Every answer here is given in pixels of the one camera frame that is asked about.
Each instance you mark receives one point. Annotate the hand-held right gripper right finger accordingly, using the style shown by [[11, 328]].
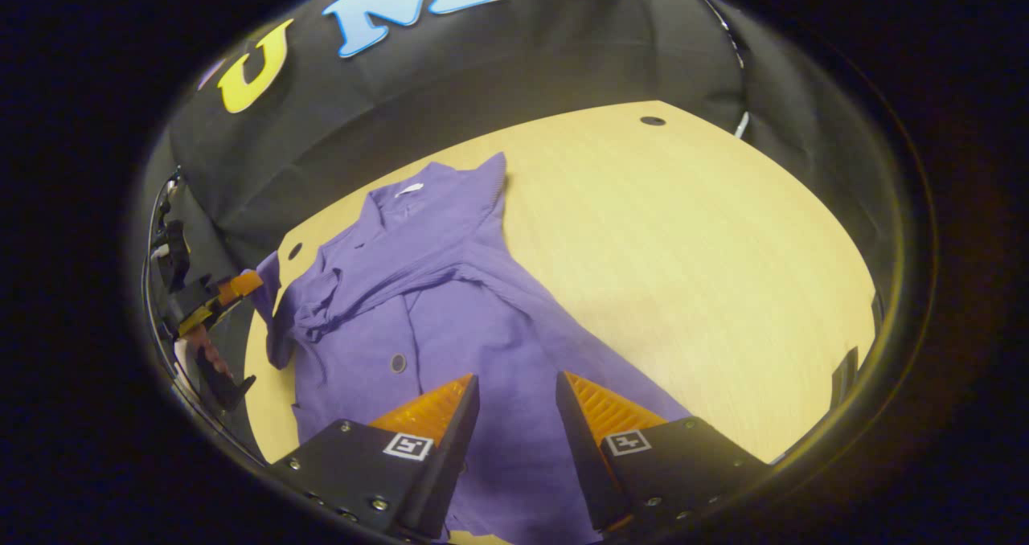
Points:
[[583, 465]]

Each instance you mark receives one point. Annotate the black backdrop cloth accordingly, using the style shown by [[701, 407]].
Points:
[[482, 63]]

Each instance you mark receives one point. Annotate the purple button shirt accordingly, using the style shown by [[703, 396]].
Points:
[[450, 304]]

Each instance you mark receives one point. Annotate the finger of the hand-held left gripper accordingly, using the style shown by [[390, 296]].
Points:
[[225, 392], [241, 286]]

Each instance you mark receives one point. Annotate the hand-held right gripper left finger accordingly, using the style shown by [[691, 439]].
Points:
[[450, 465]]

